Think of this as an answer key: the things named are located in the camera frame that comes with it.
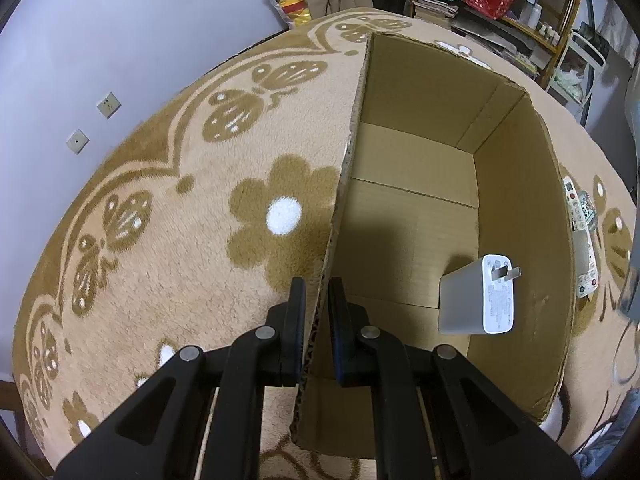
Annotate person's blue trousers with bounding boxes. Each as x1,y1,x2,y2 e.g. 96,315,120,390
574,437,623,477

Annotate brown floral blanket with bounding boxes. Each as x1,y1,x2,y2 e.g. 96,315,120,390
11,7,640,480

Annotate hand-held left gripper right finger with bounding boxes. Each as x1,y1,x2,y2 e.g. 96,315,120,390
327,276,581,480

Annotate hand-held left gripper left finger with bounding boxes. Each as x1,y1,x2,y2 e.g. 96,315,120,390
55,276,307,480

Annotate stack of books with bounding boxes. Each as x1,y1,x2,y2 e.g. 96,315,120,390
412,0,458,21

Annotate white remote with round buttons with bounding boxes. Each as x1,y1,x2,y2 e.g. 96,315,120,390
571,227,599,302

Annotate wooden shelf unit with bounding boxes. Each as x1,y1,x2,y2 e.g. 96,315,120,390
410,0,588,86

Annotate cardboard box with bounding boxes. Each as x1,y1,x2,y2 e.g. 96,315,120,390
290,31,576,456

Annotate white remote with coloured buttons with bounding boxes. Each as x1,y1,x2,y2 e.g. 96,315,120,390
562,175,598,233

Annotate white square charger adapter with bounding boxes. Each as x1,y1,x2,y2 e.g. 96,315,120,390
438,254,522,337

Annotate white wire cart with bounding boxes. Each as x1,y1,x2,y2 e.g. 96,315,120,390
550,30,608,106

